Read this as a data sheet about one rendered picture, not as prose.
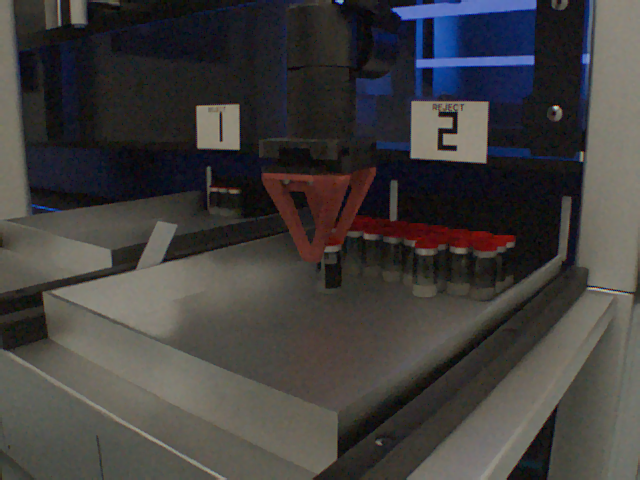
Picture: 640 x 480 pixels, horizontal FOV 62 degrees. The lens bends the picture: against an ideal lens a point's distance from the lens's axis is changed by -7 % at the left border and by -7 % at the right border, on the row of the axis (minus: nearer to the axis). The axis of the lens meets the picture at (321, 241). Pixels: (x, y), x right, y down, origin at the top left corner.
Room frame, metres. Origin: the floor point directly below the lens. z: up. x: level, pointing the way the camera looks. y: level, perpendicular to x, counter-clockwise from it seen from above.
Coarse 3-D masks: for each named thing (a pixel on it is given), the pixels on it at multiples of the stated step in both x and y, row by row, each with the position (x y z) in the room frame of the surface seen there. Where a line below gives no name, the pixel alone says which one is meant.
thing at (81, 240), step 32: (192, 192) 0.91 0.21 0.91; (0, 224) 0.66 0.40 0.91; (32, 224) 0.69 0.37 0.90; (64, 224) 0.73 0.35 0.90; (96, 224) 0.77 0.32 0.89; (128, 224) 0.80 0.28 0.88; (192, 224) 0.80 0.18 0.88; (224, 224) 0.80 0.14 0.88; (256, 224) 0.66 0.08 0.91; (32, 256) 0.61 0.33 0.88; (64, 256) 0.56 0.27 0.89; (96, 256) 0.52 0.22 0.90; (128, 256) 0.52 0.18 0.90
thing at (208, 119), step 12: (204, 108) 0.80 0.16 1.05; (216, 108) 0.79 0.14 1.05; (228, 108) 0.77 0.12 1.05; (204, 120) 0.80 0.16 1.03; (216, 120) 0.79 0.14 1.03; (228, 120) 0.77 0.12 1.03; (204, 132) 0.80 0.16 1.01; (216, 132) 0.79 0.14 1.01; (228, 132) 0.77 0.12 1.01; (204, 144) 0.80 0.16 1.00; (216, 144) 0.79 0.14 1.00; (228, 144) 0.77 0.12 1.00
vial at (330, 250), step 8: (328, 248) 0.47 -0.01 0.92; (336, 248) 0.48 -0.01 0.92; (328, 256) 0.47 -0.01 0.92; (336, 256) 0.48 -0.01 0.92; (320, 264) 0.47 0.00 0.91; (320, 272) 0.47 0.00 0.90; (320, 280) 0.47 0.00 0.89; (320, 288) 0.47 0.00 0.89; (328, 288) 0.47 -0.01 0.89; (336, 288) 0.47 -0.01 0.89
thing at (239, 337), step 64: (192, 256) 0.48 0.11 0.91; (256, 256) 0.54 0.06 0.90; (64, 320) 0.35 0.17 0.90; (128, 320) 0.40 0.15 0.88; (192, 320) 0.41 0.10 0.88; (256, 320) 0.41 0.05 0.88; (320, 320) 0.41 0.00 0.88; (384, 320) 0.41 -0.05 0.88; (448, 320) 0.41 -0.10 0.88; (192, 384) 0.27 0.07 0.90; (256, 384) 0.24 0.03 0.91; (320, 384) 0.30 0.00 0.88; (384, 384) 0.24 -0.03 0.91; (320, 448) 0.22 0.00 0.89
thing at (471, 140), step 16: (416, 112) 0.60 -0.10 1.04; (432, 112) 0.59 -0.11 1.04; (464, 112) 0.57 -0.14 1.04; (480, 112) 0.56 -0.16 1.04; (416, 128) 0.60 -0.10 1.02; (432, 128) 0.59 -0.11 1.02; (448, 128) 0.58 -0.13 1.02; (464, 128) 0.57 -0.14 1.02; (480, 128) 0.56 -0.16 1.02; (416, 144) 0.60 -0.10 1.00; (432, 144) 0.59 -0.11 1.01; (448, 144) 0.58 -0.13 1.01; (464, 144) 0.57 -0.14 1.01; (480, 144) 0.56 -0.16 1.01; (448, 160) 0.58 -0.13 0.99; (464, 160) 0.57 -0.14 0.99; (480, 160) 0.56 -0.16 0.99
